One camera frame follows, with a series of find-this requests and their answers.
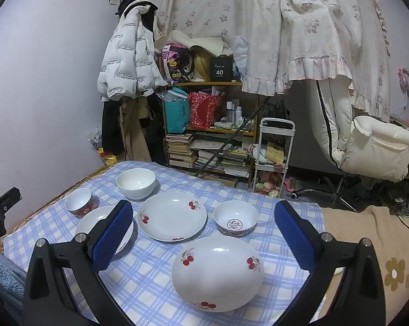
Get pink fan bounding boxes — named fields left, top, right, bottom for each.
left=398, top=66, right=409, bottom=93

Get yellow wig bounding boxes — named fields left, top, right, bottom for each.
left=191, top=49, right=212, bottom=82

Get white puffer jacket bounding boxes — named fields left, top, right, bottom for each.
left=97, top=0, right=169, bottom=102

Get red gift bag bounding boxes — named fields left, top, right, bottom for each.
left=189, top=92, right=223, bottom=130

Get floral ruffled curtain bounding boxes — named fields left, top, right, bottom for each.
left=157, top=0, right=393, bottom=123

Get large cherry print plate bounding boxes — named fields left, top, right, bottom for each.
left=171, top=235, right=264, bottom=312

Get colourful patterned bag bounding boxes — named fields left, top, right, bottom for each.
left=161, top=43, right=196, bottom=84

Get red bowl with inside emblem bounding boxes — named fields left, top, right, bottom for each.
left=213, top=200, right=259, bottom=237

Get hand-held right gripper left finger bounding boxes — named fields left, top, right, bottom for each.
left=23, top=200, right=135, bottom=326

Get black box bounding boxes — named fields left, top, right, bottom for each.
left=210, top=56, right=234, bottom=82

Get black bag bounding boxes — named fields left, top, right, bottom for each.
left=262, top=100, right=291, bottom=121

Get blue plaid tablecloth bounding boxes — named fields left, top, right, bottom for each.
left=3, top=161, right=327, bottom=326

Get white office chair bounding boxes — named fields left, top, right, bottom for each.
left=308, top=78, right=409, bottom=212

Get teal bag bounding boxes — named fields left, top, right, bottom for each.
left=164, top=87, right=191, bottom=134

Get stack of thick books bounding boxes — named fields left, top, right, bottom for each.
left=166, top=133, right=198, bottom=168

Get plain white bowl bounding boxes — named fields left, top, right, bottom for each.
left=116, top=169, right=156, bottom=200

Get yellow red packet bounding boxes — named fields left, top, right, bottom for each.
left=97, top=148, right=118, bottom=166

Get wooden shelf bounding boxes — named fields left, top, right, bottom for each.
left=162, top=81, right=259, bottom=189

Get pile of thin books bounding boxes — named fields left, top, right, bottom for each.
left=196, top=139, right=251, bottom=178

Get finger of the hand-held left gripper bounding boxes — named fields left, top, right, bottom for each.
left=0, top=187, right=21, bottom=217

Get beige trousers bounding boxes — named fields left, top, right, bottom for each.
left=121, top=97, right=153, bottom=162

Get black garment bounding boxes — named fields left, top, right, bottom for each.
left=101, top=99, right=125, bottom=157

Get dark pole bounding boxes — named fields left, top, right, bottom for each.
left=194, top=100, right=273, bottom=178

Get plush toy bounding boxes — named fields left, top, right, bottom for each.
left=255, top=173, right=283, bottom=198

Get white plastic bag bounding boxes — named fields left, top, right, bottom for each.
left=233, top=36, right=249, bottom=82

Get white rolling cart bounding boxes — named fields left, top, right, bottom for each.
left=253, top=118, right=296, bottom=198

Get yellow box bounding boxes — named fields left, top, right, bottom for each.
left=266, top=145, right=286, bottom=164

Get dark clothes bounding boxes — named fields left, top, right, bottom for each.
left=146, top=93, right=167, bottom=165

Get cream cloth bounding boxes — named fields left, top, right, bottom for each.
left=155, top=30, right=234, bottom=58

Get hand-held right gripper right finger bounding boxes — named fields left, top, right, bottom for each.
left=274, top=200, right=386, bottom=326

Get beige flowered blanket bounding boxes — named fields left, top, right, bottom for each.
left=321, top=205, right=409, bottom=313

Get small red patterned bowl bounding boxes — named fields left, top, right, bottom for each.
left=65, top=187, right=99, bottom=218

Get white patterned snack bag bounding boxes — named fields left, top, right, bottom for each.
left=87, top=127, right=105, bottom=152

